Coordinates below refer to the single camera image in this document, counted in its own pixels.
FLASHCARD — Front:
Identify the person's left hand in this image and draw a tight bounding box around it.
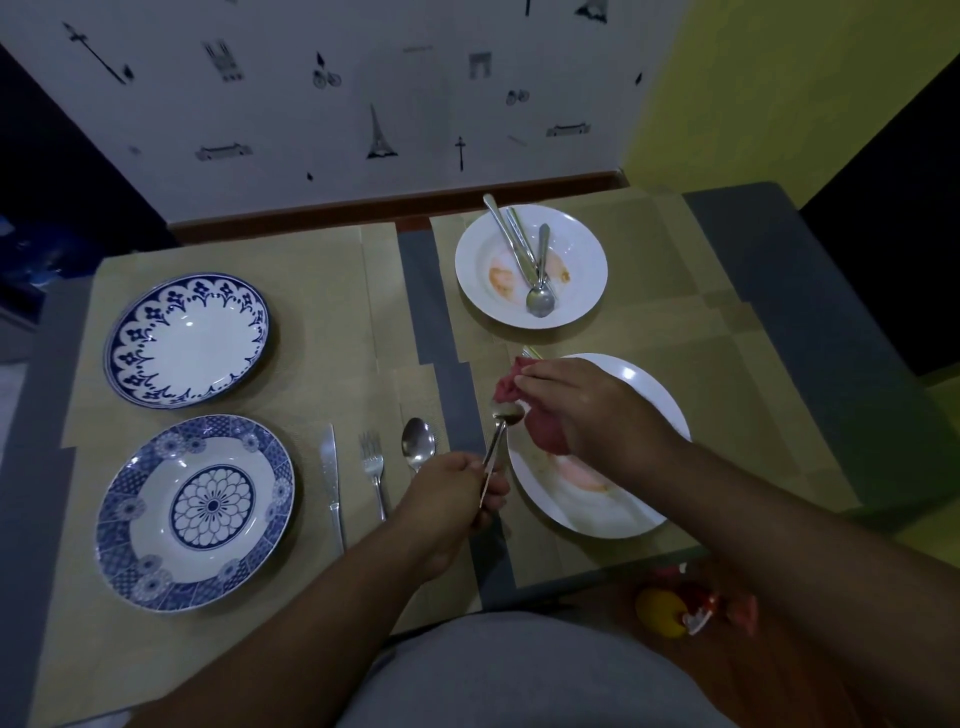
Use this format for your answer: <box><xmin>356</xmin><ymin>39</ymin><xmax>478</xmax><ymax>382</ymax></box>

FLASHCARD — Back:
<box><xmin>389</xmin><ymin>449</ymin><xmax>511</xmax><ymax>583</ymax></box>

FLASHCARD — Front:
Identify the person's right hand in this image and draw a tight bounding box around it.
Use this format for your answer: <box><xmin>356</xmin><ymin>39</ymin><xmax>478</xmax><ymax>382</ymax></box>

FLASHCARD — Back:
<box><xmin>513</xmin><ymin>357</ymin><xmax>691</xmax><ymax>485</ymax></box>

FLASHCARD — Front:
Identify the red cleaning cloth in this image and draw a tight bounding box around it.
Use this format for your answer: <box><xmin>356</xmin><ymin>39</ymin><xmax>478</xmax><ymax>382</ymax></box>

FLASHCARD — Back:
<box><xmin>492</xmin><ymin>356</ymin><xmax>571</xmax><ymax>457</ymax></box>

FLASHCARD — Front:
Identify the steel spoon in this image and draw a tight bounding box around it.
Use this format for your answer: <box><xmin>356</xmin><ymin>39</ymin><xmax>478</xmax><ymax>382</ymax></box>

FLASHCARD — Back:
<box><xmin>477</xmin><ymin>401</ymin><xmax>526</xmax><ymax>511</ymax></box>
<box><xmin>524</xmin><ymin>223</ymin><xmax>557</xmax><ymax>319</ymax></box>
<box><xmin>401</xmin><ymin>416</ymin><xmax>438</xmax><ymax>475</ymax></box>

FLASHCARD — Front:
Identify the steel fork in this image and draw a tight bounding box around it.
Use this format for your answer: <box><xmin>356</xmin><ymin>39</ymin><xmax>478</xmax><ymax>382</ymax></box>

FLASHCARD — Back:
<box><xmin>358</xmin><ymin>431</ymin><xmax>390</xmax><ymax>524</ymax></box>
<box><xmin>506</xmin><ymin>206</ymin><xmax>541</xmax><ymax>286</ymax></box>

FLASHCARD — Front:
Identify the white plate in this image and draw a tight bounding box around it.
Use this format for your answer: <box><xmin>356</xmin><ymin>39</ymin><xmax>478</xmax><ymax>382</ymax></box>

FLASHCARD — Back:
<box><xmin>454</xmin><ymin>203</ymin><xmax>610</xmax><ymax>331</ymax></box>
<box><xmin>506</xmin><ymin>352</ymin><xmax>691</xmax><ymax>541</ymax></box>

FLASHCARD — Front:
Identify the steel knife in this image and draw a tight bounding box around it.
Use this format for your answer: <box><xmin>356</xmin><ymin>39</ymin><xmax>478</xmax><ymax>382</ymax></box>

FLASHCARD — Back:
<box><xmin>482</xmin><ymin>193</ymin><xmax>538</xmax><ymax>290</ymax></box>
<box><xmin>320</xmin><ymin>423</ymin><xmax>348</xmax><ymax>555</ymax></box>

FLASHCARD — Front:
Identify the blue geometric rim plate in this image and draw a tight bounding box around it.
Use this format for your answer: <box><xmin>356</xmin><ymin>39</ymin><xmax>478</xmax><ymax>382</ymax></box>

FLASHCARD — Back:
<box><xmin>95</xmin><ymin>413</ymin><xmax>297</xmax><ymax>614</ymax></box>

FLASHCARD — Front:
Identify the blue floral rim plate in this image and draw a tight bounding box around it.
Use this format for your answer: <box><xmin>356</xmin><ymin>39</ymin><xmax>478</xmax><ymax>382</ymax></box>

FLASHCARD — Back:
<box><xmin>103</xmin><ymin>272</ymin><xmax>271</xmax><ymax>412</ymax></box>

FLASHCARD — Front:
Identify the person's right forearm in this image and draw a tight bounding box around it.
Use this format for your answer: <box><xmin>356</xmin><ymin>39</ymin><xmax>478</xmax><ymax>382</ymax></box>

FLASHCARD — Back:
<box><xmin>622</xmin><ymin>442</ymin><xmax>960</xmax><ymax>728</ymax></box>

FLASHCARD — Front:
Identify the person's left forearm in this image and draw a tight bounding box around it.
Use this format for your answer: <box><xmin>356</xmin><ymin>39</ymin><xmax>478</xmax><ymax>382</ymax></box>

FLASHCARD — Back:
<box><xmin>127</xmin><ymin>524</ymin><xmax>444</xmax><ymax>728</ymax></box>

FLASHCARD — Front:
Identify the person's grey shirt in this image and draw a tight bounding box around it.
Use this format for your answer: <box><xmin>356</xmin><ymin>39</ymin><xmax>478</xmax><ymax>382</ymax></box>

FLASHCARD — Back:
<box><xmin>337</xmin><ymin>611</ymin><xmax>740</xmax><ymax>728</ymax></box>

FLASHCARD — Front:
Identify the beige woven placemat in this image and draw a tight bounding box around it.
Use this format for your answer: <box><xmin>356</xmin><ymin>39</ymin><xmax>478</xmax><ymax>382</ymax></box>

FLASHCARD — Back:
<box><xmin>468</xmin><ymin>307</ymin><xmax>864</xmax><ymax>594</ymax></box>
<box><xmin>428</xmin><ymin>187</ymin><xmax>744</xmax><ymax>361</ymax></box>
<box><xmin>63</xmin><ymin>223</ymin><xmax>399</xmax><ymax>451</ymax></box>
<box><xmin>28</xmin><ymin>363</ymin><xmax>485</xmax><ymax>728</ymax></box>

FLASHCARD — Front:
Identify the yellow red toy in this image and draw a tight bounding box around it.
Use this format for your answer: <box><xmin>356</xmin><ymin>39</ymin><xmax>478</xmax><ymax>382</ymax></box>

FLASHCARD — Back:
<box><xmin>652</xmin><ymin>562</ymin><xmax>760</xmax><ymax>637</ymax></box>

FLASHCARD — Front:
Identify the brown wooden baseboard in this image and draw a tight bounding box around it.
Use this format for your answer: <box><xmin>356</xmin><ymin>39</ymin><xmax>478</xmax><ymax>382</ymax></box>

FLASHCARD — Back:
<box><xmin>166</xmin><ymin>168</ymin><xmax>628</xmax><ymax>245</ymax></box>

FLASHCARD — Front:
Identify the black furniture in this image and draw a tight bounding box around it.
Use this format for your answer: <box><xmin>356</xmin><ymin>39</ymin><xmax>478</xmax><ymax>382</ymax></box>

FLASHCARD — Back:
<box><xmin>798</xmin><ymin>52</ymin><xmax>960</xmax><ymax>380</ymax></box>

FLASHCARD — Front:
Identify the blue water jug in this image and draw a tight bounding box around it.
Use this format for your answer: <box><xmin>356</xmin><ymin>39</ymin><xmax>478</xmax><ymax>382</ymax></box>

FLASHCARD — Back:
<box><xmin>0</xmin><ymin>217</ymin><xmax>76</xmax><ymax>316</ymax></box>

